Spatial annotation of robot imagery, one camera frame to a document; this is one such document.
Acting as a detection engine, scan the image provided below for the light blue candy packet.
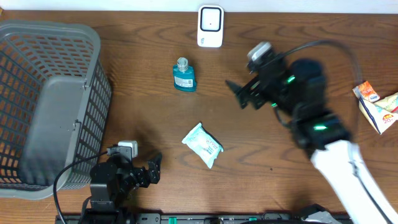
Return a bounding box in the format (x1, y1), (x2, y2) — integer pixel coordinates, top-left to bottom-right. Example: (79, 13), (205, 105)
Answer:
(182, 123), (223, 169)

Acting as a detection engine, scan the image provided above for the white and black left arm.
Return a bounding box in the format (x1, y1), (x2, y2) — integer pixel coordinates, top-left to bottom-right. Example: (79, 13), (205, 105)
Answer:
(79, 153), (162, 223)

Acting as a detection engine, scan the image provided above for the yellow snack chips bag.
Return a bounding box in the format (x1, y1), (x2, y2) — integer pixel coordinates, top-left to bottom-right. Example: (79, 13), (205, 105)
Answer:
(359, 93), (397, 135)

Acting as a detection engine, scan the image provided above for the teal mouthwash bottle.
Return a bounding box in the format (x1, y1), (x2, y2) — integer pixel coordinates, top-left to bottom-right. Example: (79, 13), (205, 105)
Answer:
(172, 57), (197, 92)

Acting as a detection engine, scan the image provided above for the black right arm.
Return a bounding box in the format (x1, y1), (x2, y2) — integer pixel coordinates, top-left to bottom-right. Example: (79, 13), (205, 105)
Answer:
(226, 54), (397, 223)

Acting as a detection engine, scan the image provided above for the orange small box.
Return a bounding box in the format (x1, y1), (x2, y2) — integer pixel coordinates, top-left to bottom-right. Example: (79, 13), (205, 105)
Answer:
(353, 81), (380, 103)

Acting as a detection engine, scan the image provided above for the grey plastic mesh basket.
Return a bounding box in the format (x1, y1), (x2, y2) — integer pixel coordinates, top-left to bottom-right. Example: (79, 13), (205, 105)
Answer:
(1, 20), (111, 200)

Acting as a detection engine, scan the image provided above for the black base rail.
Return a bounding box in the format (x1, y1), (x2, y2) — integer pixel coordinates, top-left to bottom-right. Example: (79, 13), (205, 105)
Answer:
(65, 211), (353, 224)

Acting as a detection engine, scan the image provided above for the white barcode scanner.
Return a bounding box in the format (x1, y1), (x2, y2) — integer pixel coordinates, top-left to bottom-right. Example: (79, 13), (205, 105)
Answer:
(197, 5), (224, 48)

